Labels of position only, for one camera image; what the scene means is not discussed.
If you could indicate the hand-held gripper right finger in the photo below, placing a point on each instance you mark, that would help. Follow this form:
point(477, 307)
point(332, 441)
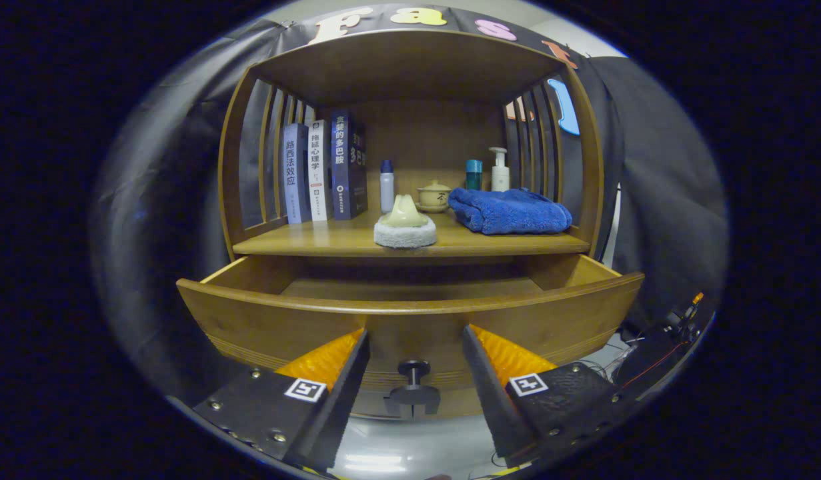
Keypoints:
point(490, 406)

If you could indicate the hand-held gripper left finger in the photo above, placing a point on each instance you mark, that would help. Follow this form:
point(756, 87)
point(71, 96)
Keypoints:
point(337, 406)

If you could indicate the wooden drawer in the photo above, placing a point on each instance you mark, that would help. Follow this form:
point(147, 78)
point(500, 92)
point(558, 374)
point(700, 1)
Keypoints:
point(283, 326)

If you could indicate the wooden countertop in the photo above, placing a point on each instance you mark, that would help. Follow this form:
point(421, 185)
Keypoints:
point(317, 240)

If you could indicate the wooden cabinet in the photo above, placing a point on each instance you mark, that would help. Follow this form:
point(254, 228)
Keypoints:
point(417, 66)

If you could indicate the black and orange device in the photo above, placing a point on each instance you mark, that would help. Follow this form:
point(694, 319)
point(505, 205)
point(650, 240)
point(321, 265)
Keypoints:
point(650, 360)

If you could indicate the blue towel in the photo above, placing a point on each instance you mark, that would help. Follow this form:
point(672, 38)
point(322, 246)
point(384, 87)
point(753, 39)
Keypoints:
point(510, 211)

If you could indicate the beige lidded teacup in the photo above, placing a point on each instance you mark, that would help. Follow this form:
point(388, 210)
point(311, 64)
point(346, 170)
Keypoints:
point(433, 196)

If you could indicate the white bottle with blue cap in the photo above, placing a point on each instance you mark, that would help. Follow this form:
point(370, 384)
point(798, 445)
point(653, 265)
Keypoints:
point(387, 190)

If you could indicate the white pump bottle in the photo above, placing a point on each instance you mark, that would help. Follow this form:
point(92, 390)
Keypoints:
point(499, 176)

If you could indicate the teal bottle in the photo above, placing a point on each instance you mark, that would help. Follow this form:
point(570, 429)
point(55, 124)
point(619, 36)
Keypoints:
point(473, 175)

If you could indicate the light blue book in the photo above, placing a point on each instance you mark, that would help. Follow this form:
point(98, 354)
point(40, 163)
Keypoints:
point(295, 173)

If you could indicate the white book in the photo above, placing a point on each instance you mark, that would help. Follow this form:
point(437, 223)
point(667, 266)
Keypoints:
point(319, 170)

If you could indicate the dark blue book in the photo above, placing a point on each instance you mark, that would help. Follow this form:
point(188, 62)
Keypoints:
point(347, 166)

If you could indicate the black backdrop cloth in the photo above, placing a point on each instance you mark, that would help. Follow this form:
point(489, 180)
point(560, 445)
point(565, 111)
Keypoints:
point(163, 200)

